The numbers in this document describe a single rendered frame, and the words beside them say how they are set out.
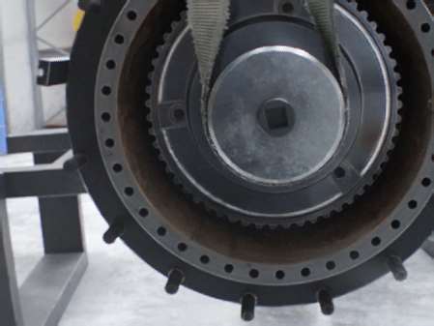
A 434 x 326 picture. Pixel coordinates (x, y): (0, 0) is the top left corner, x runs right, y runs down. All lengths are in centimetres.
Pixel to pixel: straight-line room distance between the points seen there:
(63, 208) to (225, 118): 228
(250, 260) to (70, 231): 220
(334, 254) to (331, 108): 18
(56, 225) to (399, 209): 231
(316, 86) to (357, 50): 17
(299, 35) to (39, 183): 123
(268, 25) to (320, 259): 27
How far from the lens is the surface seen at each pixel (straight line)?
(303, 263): 76
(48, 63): 75
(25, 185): 186
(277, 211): 83
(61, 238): 294
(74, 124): 82
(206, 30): 69
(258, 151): 66
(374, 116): 82
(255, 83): 66
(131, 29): 73
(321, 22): 70
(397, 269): 79
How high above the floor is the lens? 92
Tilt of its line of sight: 10 degrees down
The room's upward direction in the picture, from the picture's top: 4 degrees counter-clockwise
